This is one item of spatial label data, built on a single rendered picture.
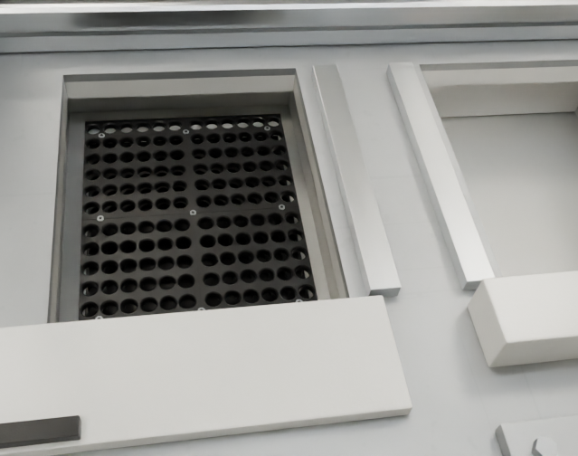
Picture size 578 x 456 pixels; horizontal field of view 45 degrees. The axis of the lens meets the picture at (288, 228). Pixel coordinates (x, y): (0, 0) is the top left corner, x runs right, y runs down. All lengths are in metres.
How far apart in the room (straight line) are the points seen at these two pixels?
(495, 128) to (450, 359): 0.39
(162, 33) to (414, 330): 0.34
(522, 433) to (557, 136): 0.45
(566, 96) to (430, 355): 0.44
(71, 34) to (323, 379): 0.37
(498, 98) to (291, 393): 0.47
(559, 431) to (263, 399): 0.18
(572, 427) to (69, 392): 0.30
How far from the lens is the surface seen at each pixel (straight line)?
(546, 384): 0.49
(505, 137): 0.80
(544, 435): 0.46
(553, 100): 0.83
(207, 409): 0.42
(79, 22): 0.63
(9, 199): 0.54
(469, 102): 0.78
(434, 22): 0.68
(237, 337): 0.44
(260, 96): 0.75
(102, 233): 0.56
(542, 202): 0.75
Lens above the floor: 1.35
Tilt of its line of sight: 52 degrees down
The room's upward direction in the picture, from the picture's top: 8 degrees clockwise
